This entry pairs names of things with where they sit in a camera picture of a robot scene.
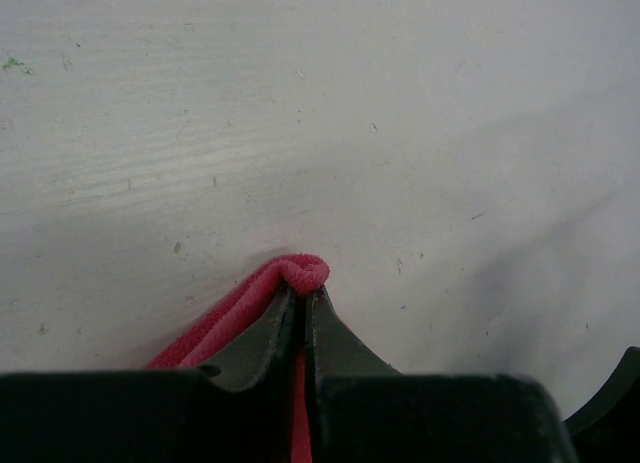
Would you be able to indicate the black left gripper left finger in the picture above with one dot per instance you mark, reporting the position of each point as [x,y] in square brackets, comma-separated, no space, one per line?
[234,407]

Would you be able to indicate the red microfiber towel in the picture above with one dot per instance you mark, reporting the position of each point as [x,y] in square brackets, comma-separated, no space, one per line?
[242,307]

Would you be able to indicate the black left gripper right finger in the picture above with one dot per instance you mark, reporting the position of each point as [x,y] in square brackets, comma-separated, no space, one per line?
[363,410]

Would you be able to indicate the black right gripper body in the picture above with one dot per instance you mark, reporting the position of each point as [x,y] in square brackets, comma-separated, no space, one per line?
[606,428]

